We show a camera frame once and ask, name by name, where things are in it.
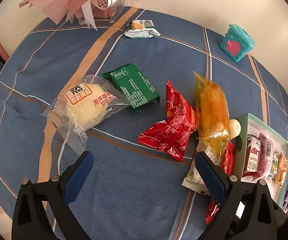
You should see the dark red milk biscuit packet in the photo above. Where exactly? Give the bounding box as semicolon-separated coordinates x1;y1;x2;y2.
242;135;261;177

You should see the orange chips packet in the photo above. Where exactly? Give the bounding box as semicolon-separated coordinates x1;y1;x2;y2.
274;151;288;188

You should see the long red patterned packet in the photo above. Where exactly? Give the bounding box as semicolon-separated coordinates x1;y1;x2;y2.
205;142;235;224

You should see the white printed snack packet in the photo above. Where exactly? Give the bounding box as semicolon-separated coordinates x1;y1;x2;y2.
181;139;222;195

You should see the pink snack packet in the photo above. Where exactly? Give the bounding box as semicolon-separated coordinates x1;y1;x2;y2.
254;132;273;179

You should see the white jelly cup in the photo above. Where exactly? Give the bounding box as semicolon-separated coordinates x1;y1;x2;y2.
229;119;241;140

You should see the bright red snack bag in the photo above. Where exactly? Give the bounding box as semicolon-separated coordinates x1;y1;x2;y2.
137;81;197;162

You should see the yellow cake packet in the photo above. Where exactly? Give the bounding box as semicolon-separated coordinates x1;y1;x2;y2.
194;72;231;145

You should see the clear white bun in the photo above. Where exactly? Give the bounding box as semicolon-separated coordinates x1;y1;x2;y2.
42;75;130;155

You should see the green cow biscuit packet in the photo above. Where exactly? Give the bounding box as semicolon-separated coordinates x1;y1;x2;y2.
269;151;279;179

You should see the teal rimmed white tray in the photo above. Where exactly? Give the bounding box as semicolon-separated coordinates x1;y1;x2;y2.
234;113;288;205

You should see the blue plaid tablecloth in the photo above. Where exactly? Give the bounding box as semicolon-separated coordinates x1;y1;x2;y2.
0;8;288;239

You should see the green snack packet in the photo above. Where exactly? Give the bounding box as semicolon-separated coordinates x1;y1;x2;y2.
102;63;160;109

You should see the teal toy house box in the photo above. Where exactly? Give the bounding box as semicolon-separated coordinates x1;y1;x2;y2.
220;24;255;62

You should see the small white snack wrapper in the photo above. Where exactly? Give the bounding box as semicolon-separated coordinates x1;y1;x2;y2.
124;20;161;39

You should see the clear glass vase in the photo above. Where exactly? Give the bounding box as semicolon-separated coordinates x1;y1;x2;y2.
75;4;124;25

